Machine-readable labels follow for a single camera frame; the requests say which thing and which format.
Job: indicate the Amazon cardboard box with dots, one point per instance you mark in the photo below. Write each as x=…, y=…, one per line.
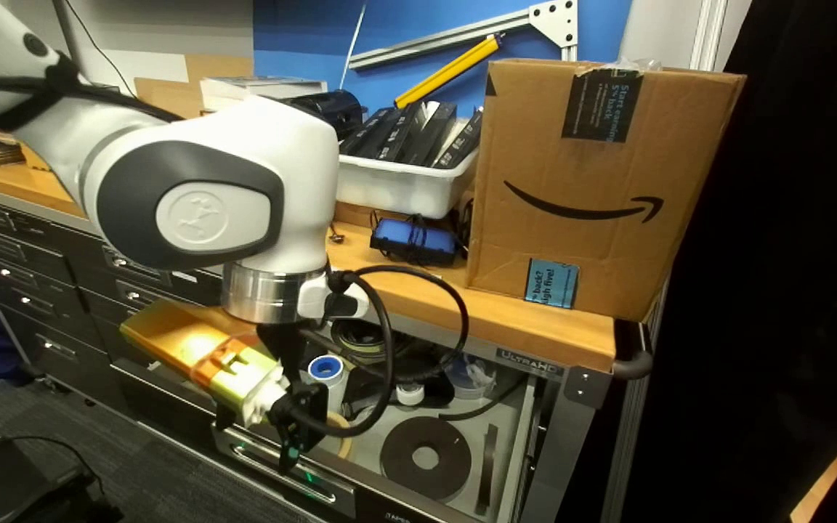
x=588, y=178

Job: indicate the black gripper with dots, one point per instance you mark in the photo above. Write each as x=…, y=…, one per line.
x=300, y=416

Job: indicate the yellow orange LEGO block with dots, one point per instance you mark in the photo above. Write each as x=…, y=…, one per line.
x=241, y=380

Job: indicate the wooden workbench top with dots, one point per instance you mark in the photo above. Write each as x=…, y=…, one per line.
x=563, y=338

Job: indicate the open white metal drawer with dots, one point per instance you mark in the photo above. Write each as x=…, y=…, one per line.
x=353, y=491

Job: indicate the white plastic bin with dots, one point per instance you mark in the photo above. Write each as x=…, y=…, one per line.
x=402, y=187

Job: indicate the grey drawer cabinet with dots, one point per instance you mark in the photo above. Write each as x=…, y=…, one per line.
x=69, y=291

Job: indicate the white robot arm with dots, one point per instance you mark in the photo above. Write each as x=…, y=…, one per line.
x=248, y=191

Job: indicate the aluminium rail bracket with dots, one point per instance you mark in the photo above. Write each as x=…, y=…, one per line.
x=549, y=18

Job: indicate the yellow bar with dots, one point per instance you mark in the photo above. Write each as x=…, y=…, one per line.
x=446, y=74

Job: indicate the black abrasive disc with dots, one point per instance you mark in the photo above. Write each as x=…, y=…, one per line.
x=427, y=457

